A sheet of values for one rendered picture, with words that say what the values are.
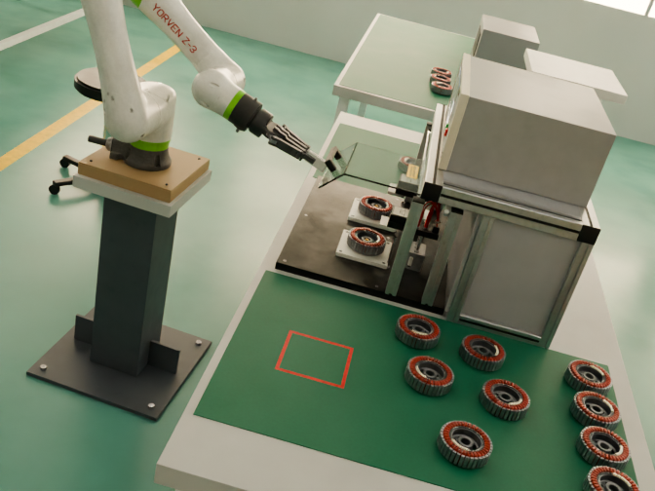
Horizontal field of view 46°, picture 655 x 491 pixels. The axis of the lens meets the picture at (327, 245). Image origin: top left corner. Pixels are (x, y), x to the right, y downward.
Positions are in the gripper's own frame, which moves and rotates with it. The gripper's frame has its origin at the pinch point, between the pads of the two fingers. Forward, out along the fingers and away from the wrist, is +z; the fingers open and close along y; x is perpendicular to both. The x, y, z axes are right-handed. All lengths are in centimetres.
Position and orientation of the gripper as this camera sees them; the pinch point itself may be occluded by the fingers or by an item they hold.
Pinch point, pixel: (315, 161)
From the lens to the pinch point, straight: 216.9
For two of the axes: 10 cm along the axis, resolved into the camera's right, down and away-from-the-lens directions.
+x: 5.2, -7.2, -4.6
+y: -2.2, 4.1, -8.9
